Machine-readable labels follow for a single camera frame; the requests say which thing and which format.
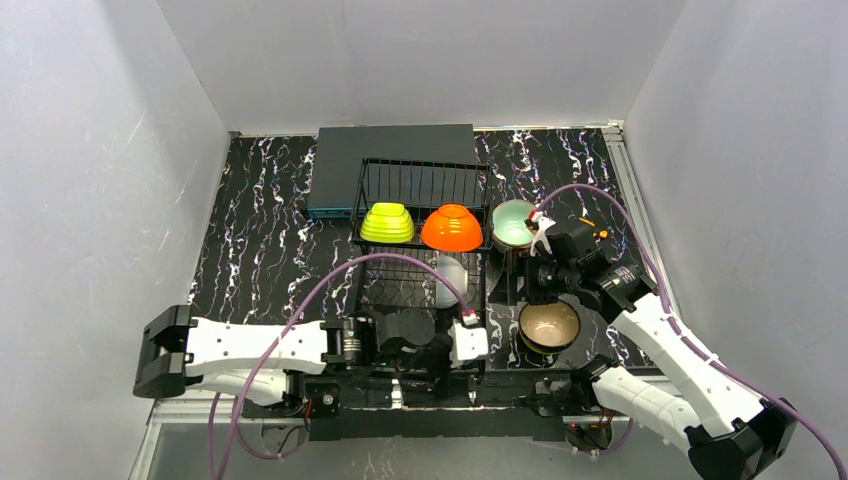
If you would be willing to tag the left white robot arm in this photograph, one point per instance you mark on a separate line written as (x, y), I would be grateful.
(180, 351)

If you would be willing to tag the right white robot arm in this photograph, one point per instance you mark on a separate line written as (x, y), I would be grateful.
(726, 429)

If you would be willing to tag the green white bowl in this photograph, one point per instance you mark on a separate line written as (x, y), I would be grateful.
(387, 222)

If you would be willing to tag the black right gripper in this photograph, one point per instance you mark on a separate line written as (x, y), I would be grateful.
(530, 275)

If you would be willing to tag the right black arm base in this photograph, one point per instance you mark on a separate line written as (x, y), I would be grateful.
(551, 399)

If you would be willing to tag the dark blue beige bowl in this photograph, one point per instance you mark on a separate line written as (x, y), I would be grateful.
(549, 328)

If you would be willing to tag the pale green bowl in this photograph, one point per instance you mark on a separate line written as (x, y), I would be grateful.
(509, 227)

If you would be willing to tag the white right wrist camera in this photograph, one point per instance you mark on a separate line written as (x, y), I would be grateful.
(538, 223)

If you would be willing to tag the dark grey flat box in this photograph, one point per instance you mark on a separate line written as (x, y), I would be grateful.
(341, 152)

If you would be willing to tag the orange white bowl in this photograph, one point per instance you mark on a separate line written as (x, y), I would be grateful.
(452, 228)

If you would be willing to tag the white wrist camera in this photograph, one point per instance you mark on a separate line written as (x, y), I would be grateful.
(538, 223)
(469, 340)

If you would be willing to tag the yellow black T-handle hex key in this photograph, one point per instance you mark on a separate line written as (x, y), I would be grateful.
(599, 233)

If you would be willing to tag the black wire dish rack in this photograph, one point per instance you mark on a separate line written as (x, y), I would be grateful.
(403, 276)

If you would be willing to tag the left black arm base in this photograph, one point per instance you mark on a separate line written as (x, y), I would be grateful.
(294, 399)

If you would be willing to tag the dark striped white bowl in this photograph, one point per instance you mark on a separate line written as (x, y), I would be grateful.
(452, 270)

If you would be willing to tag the aluminium table edge rail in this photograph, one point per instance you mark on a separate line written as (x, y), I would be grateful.
(635, 202)

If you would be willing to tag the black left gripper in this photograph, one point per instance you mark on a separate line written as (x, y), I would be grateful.
(436, 354)

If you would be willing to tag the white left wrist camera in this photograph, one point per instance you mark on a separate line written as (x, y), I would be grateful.
(469, 340)

